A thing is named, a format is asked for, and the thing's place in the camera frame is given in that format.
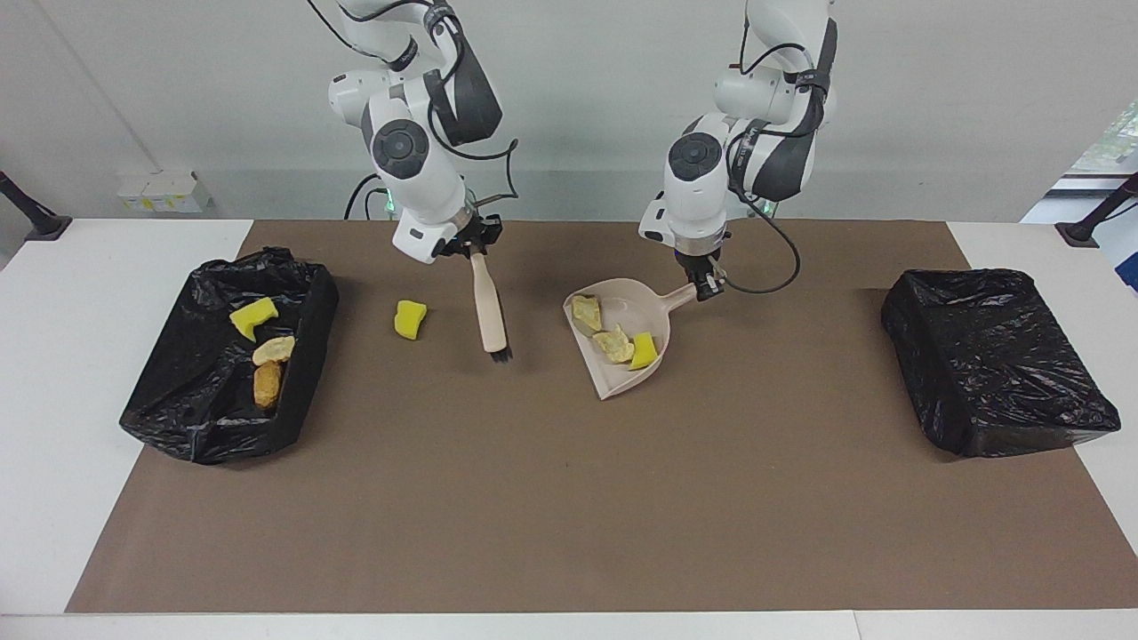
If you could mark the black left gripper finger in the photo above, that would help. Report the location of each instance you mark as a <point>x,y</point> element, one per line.
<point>718,283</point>
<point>703,286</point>

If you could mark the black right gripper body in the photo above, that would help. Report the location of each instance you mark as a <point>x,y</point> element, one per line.
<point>476,236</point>

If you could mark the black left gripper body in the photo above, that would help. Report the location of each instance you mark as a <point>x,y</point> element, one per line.
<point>702,262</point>

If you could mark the beige brush with black bristles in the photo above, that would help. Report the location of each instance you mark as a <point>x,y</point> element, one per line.
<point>489,311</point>

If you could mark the beige plastic dustpan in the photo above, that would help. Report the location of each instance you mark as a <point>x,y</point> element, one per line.
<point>636,307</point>

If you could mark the small curved yellow sponge piece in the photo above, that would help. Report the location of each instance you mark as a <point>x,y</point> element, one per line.
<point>644,351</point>

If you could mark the wide pale dumpling piece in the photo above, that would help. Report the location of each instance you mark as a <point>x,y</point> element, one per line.
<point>613,344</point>

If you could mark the tall pale dumpling piece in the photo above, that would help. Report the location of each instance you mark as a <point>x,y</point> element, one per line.
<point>586,313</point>

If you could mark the orange striped bread piece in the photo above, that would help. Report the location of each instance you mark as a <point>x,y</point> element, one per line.
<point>274,349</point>

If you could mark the notched yellow sponge piece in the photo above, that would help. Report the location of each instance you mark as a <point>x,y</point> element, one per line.
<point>253,317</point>

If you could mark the brown bread roll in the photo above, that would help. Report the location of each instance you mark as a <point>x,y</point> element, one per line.
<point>267,384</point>

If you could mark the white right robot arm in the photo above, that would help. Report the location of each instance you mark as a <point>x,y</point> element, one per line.
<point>418,178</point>

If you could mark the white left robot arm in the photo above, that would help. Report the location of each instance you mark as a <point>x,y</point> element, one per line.
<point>698,204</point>

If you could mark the bin lined with black bag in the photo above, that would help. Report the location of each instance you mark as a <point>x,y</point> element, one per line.
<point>196,391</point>
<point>987,356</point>

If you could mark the rounded yellow sponge piece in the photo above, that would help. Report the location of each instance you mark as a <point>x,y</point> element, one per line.
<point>410,319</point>

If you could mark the brown paper table mat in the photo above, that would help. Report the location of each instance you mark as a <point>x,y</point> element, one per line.
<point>569,551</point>

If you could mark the white wall socket box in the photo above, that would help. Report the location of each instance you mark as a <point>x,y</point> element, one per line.
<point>164,191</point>

